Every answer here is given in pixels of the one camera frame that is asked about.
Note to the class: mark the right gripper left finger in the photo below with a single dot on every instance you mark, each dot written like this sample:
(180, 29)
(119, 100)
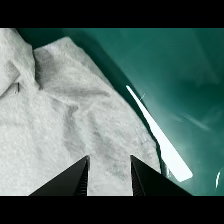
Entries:
(74, 181)

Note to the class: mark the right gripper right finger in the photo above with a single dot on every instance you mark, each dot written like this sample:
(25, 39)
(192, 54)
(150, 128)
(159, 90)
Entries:
(146, 181)

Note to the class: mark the white shirt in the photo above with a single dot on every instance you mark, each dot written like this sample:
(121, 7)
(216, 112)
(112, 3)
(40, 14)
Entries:
(66, 116)

